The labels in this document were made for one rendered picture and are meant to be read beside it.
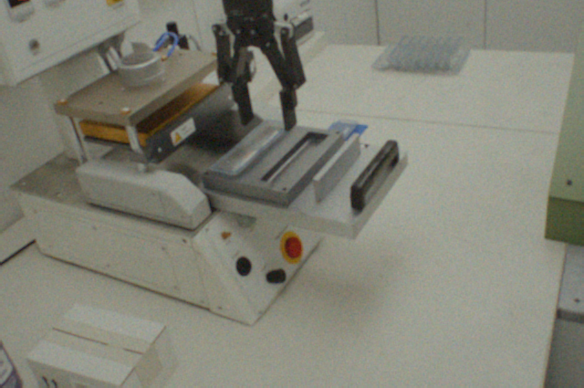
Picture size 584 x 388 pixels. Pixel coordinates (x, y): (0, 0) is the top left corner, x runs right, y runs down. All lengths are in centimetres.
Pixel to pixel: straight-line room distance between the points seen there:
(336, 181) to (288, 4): 112
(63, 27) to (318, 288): 65
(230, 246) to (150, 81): 32
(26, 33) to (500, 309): 91
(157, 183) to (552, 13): 269
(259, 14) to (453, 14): 263
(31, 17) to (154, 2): 80
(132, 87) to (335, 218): 44
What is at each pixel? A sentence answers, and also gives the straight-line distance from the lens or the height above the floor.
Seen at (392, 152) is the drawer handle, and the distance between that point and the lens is 99.
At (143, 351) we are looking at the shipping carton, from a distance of 97.
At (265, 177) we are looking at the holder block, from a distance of 99.
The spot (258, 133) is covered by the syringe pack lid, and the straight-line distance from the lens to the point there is 109.
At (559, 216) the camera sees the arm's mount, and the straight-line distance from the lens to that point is 119.
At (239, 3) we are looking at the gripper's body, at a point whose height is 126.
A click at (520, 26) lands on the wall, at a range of 345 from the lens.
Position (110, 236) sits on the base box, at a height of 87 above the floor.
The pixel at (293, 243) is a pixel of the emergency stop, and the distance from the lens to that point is 115.
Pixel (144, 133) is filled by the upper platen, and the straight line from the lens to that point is 106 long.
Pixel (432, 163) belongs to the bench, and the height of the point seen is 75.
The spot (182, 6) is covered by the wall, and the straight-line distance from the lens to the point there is 201.
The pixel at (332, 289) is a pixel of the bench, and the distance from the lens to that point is 112.
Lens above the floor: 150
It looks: 31 degrees down
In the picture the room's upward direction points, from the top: 9 degrees counter-clockwise
